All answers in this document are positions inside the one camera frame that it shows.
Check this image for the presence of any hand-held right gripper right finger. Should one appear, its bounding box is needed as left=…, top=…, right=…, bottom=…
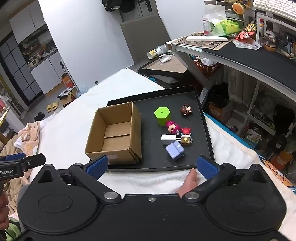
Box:
left=183, top=155, right=271, bottom=204

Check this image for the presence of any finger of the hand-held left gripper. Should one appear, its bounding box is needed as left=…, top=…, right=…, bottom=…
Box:
left=0, top=152, right=46, bottom=173

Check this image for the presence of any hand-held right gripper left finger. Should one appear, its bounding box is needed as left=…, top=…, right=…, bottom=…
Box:
left=35, top=155, right=122, bottom=205

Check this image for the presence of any brown cardboard box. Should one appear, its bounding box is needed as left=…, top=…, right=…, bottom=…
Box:
left=85, top=101, right=142, bottom=165

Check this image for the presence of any purple cube toy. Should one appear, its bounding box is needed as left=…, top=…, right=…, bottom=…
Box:
left=165, top=141, right=186, bottom=160

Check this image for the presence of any black tray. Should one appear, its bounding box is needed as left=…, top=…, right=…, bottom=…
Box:
left=107, top=85, right=215, bottom=173

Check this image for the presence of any brown round figurine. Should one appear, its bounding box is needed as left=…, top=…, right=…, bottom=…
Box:
left=180, top=104, right=193, bottom=117

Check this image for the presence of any person's left hand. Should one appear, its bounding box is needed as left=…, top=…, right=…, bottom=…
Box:
left=0, top=198, right=10, bottom=230

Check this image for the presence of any human thumb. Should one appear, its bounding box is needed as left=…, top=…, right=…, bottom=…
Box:
left=177, top=169, right=204, bottom=195

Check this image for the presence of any beige fleece blanket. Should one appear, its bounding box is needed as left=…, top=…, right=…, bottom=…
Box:
left=0, top=116, right=50, bottom=202

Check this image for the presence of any white rectangular charger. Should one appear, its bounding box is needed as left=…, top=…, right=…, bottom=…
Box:
left=161, top=134, right=181, bottom=145

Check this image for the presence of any pink haired figurine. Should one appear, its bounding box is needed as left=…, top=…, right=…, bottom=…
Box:
left=165, top=120, right=182, bottom=135

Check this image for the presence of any orange printed cardboard box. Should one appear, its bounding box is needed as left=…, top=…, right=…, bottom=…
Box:
left=209, top=102, right=232, bottom=123

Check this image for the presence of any green hexagonal container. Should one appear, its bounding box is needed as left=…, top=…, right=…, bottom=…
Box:
left=154, top=107, right=171, bottom=126

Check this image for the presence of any open cardboard floor box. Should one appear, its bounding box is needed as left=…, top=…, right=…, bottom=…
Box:
left=57, top=87, right=78, bottom=107

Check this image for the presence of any black grid sliding door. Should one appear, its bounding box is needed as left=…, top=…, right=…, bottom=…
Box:
left=0, top=32, right=44, bottom=105

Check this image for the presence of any white base cabinet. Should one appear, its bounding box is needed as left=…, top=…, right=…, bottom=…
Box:
left=30, top=50, right=70, bottom=94

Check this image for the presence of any red plastic basket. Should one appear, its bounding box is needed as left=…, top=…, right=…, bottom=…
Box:
left=193, top=56, right=221, bottom=76

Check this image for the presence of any black framed brown board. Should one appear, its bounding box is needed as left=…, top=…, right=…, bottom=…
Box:
left=139, top=54, right=192, bottom=84

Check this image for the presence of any black desk mat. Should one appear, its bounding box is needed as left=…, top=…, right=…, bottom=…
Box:
left=203, top=42, right=296, bottom=77

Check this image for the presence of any patterned table mat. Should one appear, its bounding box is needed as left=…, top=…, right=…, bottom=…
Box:
left=172, top=36, right=234, bottom=50

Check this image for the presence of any yellow and white bottle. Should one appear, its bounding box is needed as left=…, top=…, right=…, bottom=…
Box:
left=147, top=45, right=167, bottom=59

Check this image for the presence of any long white remote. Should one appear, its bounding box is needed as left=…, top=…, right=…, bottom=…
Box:
left=186, top=35, right=229, bottom=42

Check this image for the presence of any white plastic packet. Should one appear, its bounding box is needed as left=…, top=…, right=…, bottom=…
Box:
left=232, top=38, right=262, bottom=49

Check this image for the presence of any grey chair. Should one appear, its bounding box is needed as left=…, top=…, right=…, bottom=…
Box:
left=120, top=14, right=173, bottom=67

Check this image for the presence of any red and yellow snack packet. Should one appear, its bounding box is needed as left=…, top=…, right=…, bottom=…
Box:
left=236, top=23, right=257, bottom=41

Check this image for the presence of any white pill bottle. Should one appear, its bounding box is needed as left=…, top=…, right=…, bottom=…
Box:
left=203, top=16, right=212, bottom=36

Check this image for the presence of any green plastic bag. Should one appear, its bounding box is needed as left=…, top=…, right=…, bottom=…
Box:
left=211, top=20, right=242, bottom=36

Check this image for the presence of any panda figurine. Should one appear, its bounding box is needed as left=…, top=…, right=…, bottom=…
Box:
left=264, top=30, right=277, bottom=44

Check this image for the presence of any grey drawer organizer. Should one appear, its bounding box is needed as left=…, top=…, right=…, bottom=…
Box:
left=225, top=9, right=245, bottom=24

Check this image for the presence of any white tissue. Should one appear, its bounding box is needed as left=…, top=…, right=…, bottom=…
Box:
left=205, top=5, right=227, bottom=24

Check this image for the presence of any black hanging bag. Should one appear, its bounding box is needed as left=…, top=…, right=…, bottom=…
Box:
left=102, top=0, right=139, bottom=13

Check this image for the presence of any orange slice ornament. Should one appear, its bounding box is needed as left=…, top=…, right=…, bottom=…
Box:
left=232, top=3, right=244, bottom=15

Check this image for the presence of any white keyboard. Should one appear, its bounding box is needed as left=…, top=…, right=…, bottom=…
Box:
left=252, top=0, right=296, bottom=22

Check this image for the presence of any white wall cabinet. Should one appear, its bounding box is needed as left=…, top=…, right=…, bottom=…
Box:
left=9, top=3, right=50, bottom=44

